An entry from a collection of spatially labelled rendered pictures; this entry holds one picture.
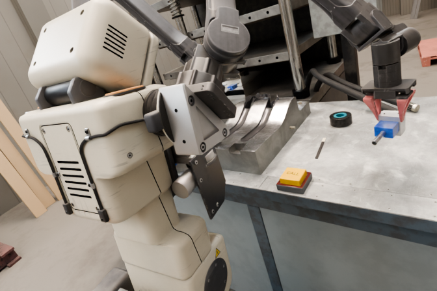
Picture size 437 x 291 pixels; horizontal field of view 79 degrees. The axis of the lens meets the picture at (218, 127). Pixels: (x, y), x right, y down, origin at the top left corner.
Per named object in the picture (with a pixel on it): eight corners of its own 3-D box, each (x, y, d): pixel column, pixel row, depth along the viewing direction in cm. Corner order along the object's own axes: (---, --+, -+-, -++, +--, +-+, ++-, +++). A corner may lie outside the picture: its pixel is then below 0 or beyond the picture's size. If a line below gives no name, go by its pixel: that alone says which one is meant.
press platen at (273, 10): (283, 12, 140) (282, 2, 138) (153, 49, 209) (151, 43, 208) (325, -3, 191) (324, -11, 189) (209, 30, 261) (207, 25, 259)
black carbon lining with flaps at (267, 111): (250, 146, 94) (242, 122, 91) (214, 144, 104) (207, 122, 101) (288, 107, 118) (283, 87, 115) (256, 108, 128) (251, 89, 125)
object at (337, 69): (311, 110, 145) (310, 99, 143) (159, 115, 227) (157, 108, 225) (348, 65, 203) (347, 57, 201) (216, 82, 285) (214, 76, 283)
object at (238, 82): (245, 98, 178) (238, 73, 172) (214, 101, 195) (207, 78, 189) (276, 75, 213) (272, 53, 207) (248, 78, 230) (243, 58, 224)
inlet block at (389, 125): (386, 154, 63) (385, 134, 61) (363, 151, 67) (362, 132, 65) (405, 130, 70) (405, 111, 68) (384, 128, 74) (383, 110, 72)
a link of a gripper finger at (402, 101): (385, 114, 72) (382, 81, 69) (417, 115, 67) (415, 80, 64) (375, 125, 69) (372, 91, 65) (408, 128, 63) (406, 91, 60)
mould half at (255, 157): (261, 175, 88) (251, 139, 84) (203, 167, 105) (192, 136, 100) (311, 112, 123) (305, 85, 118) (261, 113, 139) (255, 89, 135)
